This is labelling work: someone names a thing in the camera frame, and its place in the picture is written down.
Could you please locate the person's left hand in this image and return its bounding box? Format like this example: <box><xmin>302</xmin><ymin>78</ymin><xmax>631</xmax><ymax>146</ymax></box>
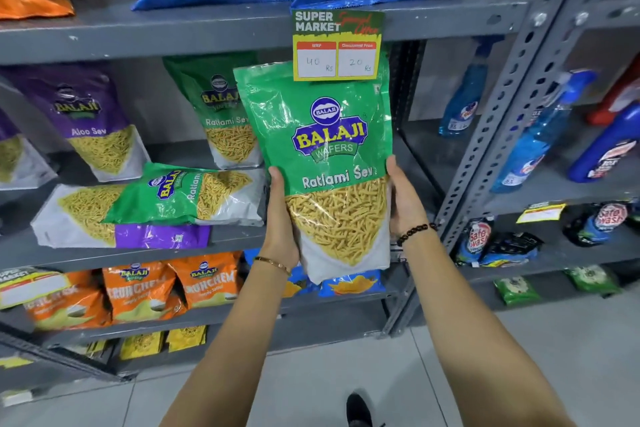
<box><xmin>257</xmin><ymin>166</ymin><xmax>301</xmax><ymax>273</ymax></box>

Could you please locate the person's right hand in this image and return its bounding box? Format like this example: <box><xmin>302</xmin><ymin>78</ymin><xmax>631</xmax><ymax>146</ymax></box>
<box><xmin>386</xmin><ymin>155</ymin><xmax>437</xmax><ymax>243</ymax></box>

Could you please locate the large green snack packet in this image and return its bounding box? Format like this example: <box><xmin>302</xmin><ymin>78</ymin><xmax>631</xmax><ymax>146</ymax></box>
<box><xmin>233</xmin><ymin>49</ymin><xmax>394</xmax><ymax>285</ymax></box>

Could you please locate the person's left forearm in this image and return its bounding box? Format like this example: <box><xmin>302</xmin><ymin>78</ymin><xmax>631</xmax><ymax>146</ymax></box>
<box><xmin>159</xmin><ymin>258</ymin><xmax>300</xmax><ymax>427</ymax></box>

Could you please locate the person's right forearm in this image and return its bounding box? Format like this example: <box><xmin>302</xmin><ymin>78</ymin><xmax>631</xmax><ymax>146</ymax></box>
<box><xmin>400</xmin><ymin>229</ymin><xmax>577</xmax><ymax>427</ymax></box>

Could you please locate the small blue chips packet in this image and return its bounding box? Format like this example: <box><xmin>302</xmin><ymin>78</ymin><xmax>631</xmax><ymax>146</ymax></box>
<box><xmin>243</xmin><ymin>249</ymin><xmax>321</xmax><ymax>299</ymax></box>
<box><xmin>318</xmin><ymin>269</ymin><xmax>387</xmax><ymax>299</ymax></box>

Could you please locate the blue detergent pouch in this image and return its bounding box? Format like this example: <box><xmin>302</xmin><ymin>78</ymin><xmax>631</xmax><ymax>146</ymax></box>
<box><xmin>454</xmin><ymin>216</ymin><xmax>496</xmax><ymax>267</ymax></box>
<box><xmin>563</xmin><ymin>201</ymin><xmax>630</xmax><ymax>248</ymax></box>

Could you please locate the blue spray bottle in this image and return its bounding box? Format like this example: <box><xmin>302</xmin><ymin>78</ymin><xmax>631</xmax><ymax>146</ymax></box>
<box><xmin>438</xmin><ymin>35</ymin><xmax>505</xmax><ymax>138</ymax></box>
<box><xmin>490</xmin><ymin>69</ymin><xmax>599</xmax><ymax>194</ymax></box>

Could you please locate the small orange snack packet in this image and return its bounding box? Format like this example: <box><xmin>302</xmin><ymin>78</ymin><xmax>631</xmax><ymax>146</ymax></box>
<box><xmin>167</xmin><ymin>252</ymin><xmax>244</xmax><ymax>310</ymax></box>
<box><xmin>102</xmin><ymin>262</ymin><xmax>177</xmax><ymax>325</ymax></box>
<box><xmin>23</xmin><ymin>271</ymin><xmax>112</xmax><ymax>332</ymax></box>

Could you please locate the grey metal cleaner shelf rack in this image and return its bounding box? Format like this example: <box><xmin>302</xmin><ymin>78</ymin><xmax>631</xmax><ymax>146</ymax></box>
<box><xmin>385</xmin><ymin>0</ymin><xmax>640</xmax><ymax>340</ymax></box>

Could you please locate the green price tag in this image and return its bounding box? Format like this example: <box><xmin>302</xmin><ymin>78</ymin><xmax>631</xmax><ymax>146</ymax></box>
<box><xmin>291</xmin><ymin>9</ymin><xmax>385</xmax><ymax>82</ymax></box>
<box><xmin>0</xmin><ymin>268</ymin><xmax>71</xmax><ymax>311</ymax></box>

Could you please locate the black detergent pouch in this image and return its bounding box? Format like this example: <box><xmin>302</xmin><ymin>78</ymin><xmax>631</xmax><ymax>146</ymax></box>
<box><xmin>479</xmin><ymin>232</ymin><xmax>545</xmax><ymax>269</ymax></box>

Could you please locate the yellow price tag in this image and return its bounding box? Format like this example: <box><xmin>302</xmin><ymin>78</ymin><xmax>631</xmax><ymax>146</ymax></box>
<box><xmin>516</xmin><ymin>202</ymin><xmax>567</xmax><ymax>225</ymax></box>

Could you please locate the green refill pouch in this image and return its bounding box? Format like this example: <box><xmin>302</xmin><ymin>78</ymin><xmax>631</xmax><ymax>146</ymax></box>
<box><xmin>493</xmin><ymin>275</ymin><xmax>543</xmax><ymax>307</ymax></box>
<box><xmin>564</xmin><ymin>265</ymin><xmax>623</xmax><ymax>297</ymax></box>

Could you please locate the yellow snack packet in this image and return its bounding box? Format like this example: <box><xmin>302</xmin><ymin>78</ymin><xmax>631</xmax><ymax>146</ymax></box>
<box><xmin>119</xmin><ymin>331</ymin><xmax>165</xmax><ymax>361</ymax></box>
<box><xmin>166</xmin><ymin>325</ymin><xmax>208</xmax><ymax>354</ymax></box>

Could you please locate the grey metal snack shelf rack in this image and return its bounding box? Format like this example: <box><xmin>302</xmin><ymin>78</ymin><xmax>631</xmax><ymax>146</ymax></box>
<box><xmin>0</xmin><ymin>0</ymin><xmax>531</xmax><ymax>390</ymax></box>

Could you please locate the purple snack packet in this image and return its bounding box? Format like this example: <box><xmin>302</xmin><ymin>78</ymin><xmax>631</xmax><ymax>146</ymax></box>
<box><xmin>0</xmin><ymin>64</ymin><xmax>151</xmax><ymax>183</ymax></box>
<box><xmin>30</xmin><ymin>184</ymin><xmax>212</xmax><ymax>250</ymax></box>
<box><xmin>0</xmin><ymin>109</ymin><xmax>59</xmax><ymax>191</ymax></box>

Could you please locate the dark blue cleaner bottle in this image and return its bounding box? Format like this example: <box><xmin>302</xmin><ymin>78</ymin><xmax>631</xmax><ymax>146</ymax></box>
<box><xmin>567</xmin><ymin>103</ymin><xmax>640</xmax><ymax>184</ymax></box>

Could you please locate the red cleaner bottle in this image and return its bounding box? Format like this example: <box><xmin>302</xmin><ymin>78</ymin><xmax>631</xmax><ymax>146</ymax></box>
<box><xmin>585</xmin><ymin>54</ymin><xmax>640</xmax><ymax>127</ymax></box>

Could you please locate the black shoe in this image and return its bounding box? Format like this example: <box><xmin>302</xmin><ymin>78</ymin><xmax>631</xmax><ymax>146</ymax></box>
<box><xmin>345</xmin><ymin>393</ymin><xmax>374</xmax><ymax>427</ymax></box>

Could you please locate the black bead bracelet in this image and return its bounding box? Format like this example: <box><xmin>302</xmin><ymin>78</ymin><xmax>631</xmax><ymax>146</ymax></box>
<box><xmin>396</xmin><ymin>223</ymin><xmax>439</xmax><ymax>248</ymax></box>

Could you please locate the gold bracelet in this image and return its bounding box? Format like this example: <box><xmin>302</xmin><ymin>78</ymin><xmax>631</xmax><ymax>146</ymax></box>
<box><xmin>253</xmin><ymin>256</ymin><xmax>292</xmax><ymax>277</ymax></box>

